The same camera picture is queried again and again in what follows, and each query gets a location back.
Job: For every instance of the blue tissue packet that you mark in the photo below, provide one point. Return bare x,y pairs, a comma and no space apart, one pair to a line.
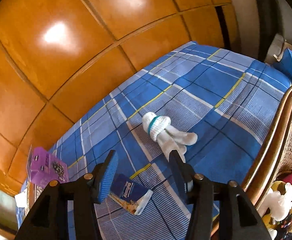
130,195

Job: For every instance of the purple snack carton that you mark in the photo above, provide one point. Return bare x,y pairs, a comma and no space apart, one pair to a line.
43,167

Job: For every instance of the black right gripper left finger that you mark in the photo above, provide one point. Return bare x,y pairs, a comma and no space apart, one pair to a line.
48,217

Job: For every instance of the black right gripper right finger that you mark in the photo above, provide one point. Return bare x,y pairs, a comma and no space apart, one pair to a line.
238,218

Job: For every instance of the orange wooden wardrobe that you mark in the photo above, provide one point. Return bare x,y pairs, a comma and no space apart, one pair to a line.
60,57

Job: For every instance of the silver ornate tissue box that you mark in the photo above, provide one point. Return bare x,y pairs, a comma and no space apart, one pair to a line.
33,192

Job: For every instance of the blue plaid tablecloth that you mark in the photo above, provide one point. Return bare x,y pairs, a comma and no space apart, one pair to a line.
229,100

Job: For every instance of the white knit gloves blue band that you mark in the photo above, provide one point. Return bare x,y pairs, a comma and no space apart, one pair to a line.
168,137

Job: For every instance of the white plush toy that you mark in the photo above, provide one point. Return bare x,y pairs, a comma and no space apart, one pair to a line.
278,204

